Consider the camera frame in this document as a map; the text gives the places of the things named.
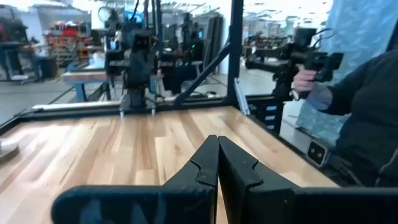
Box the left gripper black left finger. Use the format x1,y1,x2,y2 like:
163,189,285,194
50,134,220,224

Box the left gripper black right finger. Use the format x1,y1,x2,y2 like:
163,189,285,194
218,135,398,224

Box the grey power socket box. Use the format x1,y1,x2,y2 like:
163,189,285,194
305,139,330,166

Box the person's hand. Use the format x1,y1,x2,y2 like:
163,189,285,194
292,69,333,110

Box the person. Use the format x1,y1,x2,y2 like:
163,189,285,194
322,49,398,188

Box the wooden table blue legs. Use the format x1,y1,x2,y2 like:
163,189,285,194
60,60,110,103

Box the shelf with red items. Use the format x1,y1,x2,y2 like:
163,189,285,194
45,21,93,67

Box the black leader arm handle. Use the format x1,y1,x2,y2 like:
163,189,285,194
244,27,345,102

